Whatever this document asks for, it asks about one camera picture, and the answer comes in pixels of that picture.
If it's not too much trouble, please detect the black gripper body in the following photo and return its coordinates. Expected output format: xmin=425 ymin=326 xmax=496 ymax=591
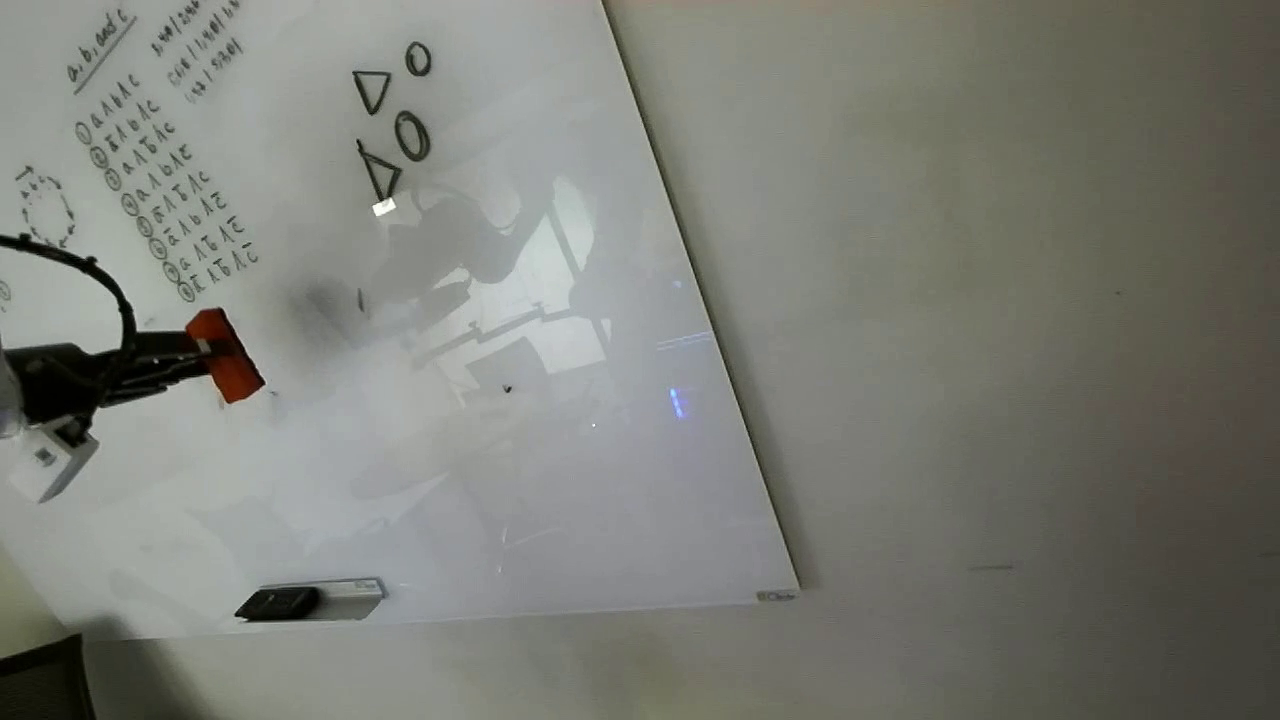
xmin=7 ymin=335 xmax=142 ymax=427

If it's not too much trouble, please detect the orange whiteboard eraser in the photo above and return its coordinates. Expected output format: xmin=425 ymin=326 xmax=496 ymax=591
xmin=182 ymin=304 xmax=268 ymax=407

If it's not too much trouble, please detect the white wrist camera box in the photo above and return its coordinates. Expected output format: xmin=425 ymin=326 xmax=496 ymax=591
xmin=0 ymin=411 xmax=101 ymax=508

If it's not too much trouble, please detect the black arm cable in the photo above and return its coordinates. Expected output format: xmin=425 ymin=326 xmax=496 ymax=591
xmin=0 ymin=233 xmax=139 ymax=354

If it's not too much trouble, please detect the white wall whiteboard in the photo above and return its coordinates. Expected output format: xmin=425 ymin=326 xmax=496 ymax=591
xmin=0 ymin=0 xmax=804 ymax=633

